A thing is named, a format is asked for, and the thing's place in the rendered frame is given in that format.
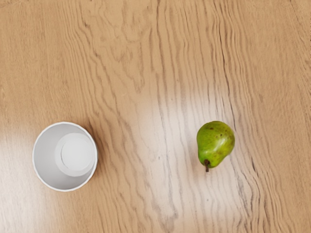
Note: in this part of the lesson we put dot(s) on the green pear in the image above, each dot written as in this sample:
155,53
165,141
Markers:
215,143

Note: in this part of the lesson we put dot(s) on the white cup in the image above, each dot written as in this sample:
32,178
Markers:
48,155

